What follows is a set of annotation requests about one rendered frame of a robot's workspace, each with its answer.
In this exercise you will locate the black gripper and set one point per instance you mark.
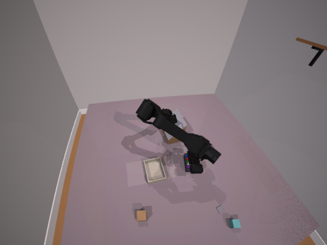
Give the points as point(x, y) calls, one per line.
point(195, 166)

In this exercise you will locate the teal cube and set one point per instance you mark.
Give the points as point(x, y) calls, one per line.
point(234, 223)

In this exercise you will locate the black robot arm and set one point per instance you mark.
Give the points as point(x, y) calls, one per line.
point(197, 145)

